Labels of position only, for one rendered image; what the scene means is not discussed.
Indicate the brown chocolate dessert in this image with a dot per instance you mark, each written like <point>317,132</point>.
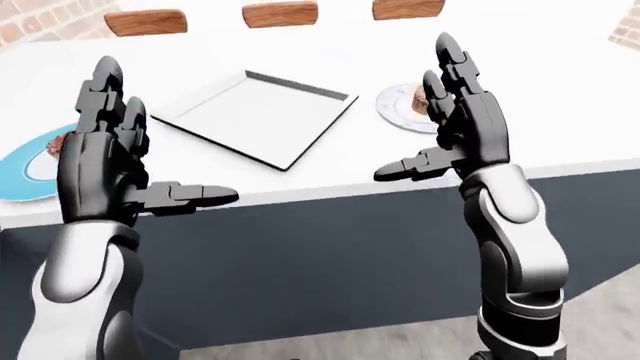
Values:
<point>421,99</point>

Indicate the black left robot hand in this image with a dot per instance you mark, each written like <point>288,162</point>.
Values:
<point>90,176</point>

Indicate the white patterned round plate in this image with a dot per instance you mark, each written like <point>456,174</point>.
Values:
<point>400,108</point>

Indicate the pink glazed dessert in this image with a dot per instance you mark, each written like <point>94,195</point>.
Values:
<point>56,145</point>

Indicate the white square tray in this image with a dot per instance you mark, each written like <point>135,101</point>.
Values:
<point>260,116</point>

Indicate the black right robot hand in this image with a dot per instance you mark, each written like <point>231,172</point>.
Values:
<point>482,127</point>

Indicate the white table with dark base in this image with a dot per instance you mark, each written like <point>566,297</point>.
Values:
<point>320,157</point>

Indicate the wooden chair back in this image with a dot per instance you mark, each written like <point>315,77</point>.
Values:
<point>408,8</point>
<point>146,22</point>
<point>280,14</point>

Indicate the blue round plate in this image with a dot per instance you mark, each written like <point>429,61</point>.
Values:
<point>20,168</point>

